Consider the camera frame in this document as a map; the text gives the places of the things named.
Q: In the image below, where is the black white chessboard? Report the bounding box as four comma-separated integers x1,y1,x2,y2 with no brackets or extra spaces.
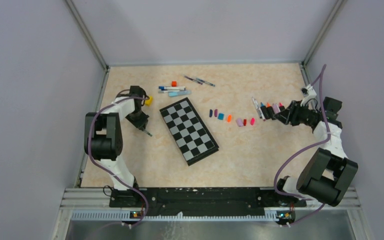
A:
159,97,219,166

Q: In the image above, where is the thin dark pen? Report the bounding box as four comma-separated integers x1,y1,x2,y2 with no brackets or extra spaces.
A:
183,75,203,85

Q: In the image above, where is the pale purple highlighter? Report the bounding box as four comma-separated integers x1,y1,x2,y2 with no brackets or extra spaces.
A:
272,103,281,114

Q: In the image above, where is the light blue eraser bar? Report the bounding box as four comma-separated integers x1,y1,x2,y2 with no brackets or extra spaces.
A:
168,90,192,98

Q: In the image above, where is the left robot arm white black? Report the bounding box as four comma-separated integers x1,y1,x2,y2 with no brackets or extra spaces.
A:
84,85,150,207

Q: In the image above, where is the pale purple highlighter cap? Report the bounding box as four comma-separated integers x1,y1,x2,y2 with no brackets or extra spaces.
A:
236,118,244,127

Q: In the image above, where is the black highlighter orange cap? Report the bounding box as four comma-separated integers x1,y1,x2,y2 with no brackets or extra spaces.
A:
266,102,276,120

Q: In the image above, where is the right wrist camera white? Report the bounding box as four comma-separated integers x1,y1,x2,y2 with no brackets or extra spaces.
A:
300,84,317,107

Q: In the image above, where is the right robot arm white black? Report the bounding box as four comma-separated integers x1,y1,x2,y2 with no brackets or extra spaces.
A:
273,97,358,207

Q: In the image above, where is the yellow block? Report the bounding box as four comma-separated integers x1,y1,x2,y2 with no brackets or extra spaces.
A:
144,96,153,107

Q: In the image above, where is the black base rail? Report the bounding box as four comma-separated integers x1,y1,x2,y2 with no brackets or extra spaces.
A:
109,187,307,217

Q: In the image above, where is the white marker magenta end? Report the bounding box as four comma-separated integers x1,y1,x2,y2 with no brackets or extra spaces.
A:
258,106,266,121

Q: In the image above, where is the black highlighter blue tip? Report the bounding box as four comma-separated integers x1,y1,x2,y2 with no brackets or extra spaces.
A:
260,102,271,120

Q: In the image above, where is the black highlighter pink cap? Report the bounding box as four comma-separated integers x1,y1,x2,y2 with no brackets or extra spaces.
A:
278,102,286,112

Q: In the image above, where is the blue highlighter cap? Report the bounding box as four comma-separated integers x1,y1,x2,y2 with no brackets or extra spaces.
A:
217,113,225,120

